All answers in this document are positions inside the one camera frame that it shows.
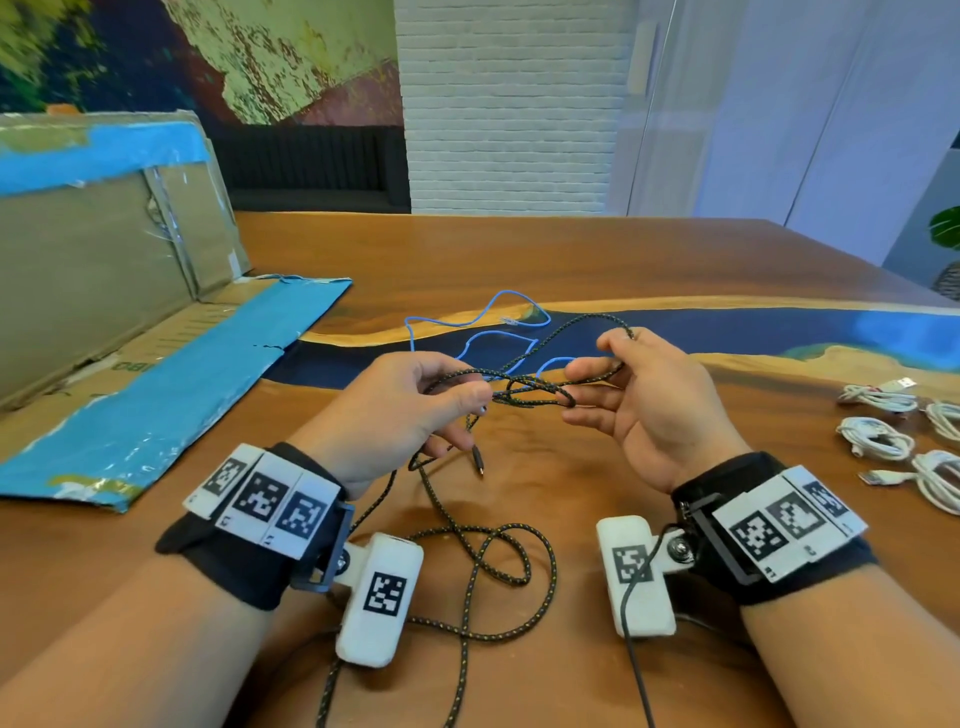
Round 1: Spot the person's right hand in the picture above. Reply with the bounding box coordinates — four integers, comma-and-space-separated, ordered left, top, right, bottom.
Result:
562, 327, 733, 496

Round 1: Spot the black braided cable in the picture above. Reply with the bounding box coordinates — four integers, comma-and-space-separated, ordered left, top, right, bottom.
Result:
315, 312, 639, 728

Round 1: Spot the person's left hand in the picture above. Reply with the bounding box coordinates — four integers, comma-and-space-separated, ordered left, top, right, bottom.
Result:
288, 351, 497, 501

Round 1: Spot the person's left forearm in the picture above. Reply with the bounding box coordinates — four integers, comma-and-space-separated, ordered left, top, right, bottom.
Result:
0, 551, 342, 728

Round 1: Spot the black wristband with marker tags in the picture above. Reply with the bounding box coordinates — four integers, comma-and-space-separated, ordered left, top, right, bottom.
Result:
154, 441, 357, 613
670, 450, 880, 607

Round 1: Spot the thin black camera cable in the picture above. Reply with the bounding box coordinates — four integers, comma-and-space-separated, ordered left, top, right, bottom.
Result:
618, 528, 682, 728

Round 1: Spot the blue cable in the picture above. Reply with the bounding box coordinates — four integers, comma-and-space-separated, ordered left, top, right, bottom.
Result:
404, 290, 577, 378

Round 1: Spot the coiled white cable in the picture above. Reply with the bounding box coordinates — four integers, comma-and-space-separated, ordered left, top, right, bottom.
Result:
858, 449, 960, 518
923, 400, 960, 444
837, 376, 921, 416
834, 415, 918, 463

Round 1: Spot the person's right forearm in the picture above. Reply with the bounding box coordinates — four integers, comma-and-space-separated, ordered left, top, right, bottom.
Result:
738, 561, 960, 728

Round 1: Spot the cardboard box with blue tape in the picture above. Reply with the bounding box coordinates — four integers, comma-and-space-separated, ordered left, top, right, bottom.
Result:
0, 110, 354, 516

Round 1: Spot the green plant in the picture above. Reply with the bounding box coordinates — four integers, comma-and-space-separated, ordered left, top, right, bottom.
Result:
927, 205, 960, 253

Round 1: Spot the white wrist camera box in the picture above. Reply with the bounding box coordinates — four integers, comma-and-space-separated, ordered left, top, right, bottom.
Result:
333, 531, 426, 670
595, 515, 678, 640

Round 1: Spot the black ribbed bench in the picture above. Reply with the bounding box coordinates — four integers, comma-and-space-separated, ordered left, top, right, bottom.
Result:
205, 123, 413, 216

